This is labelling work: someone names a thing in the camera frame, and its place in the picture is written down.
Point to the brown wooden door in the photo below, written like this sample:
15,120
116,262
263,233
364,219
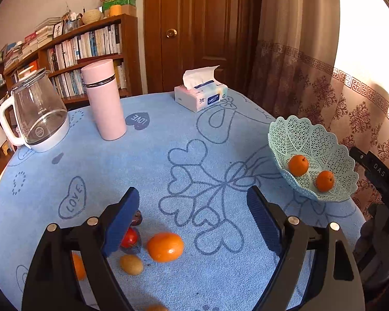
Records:
186,34

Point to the wooden bookshelf with books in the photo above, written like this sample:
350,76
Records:
113,38

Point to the light blue patterned tablecloth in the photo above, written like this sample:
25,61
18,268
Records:
192,171

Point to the oval orange fruit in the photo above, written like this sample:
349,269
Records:
165,247

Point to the dark purple passion fruit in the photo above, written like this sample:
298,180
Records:
79,267

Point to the woven round basket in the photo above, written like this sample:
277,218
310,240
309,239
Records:
91,16

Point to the brown longan fruit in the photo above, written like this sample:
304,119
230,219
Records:
131,264

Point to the patterned beige curtain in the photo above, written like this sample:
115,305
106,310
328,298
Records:
327,61

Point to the large round orange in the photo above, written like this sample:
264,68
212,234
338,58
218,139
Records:
156,308

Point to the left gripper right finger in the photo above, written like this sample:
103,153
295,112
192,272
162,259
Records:
333,281

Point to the glass kettle white handle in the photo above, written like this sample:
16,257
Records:
40,113

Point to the white tissue pack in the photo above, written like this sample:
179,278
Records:
200,89

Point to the red cherry tomato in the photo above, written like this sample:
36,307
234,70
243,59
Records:
130,239

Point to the small mandarin orange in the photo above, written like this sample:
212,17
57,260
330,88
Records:
298,165

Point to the pale orange round fruit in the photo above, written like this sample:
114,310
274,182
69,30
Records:
325,181

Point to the mint lattice fruit basket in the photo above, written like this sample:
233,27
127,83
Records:
292,136

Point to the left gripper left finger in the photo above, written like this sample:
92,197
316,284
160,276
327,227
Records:
52,283

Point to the pink thermos bottle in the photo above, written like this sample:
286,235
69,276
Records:
103,94

